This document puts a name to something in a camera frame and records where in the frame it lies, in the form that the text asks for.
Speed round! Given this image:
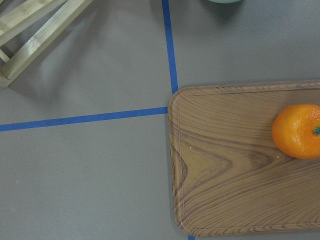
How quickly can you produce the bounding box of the green ceramic bowl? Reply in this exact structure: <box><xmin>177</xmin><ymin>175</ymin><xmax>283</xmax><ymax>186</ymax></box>
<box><xmin>208</xmin><ymin>0</ymin><xmax>242</xmax><ymax>4</ymax></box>

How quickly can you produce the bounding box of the light wooden rack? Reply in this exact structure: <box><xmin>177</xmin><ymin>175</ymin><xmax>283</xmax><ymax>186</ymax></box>
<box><xmin>0</xmin><ymin>0</ymin><xmax>93</xmax><ymax>88</ymax></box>

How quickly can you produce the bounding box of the orange mandarin fruit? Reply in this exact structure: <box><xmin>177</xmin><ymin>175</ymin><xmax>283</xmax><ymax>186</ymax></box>
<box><xmin>271</xmin><ymin>104</ymin><xmax>320</xmax><ymax>159</ymax></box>

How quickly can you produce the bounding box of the brown wood-grain tray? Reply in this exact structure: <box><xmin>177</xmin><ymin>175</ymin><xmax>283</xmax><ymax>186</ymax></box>
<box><xmin>168</xmin><ymin>80</ymin><xmax>320</xmax><ymax>237</ymax></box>

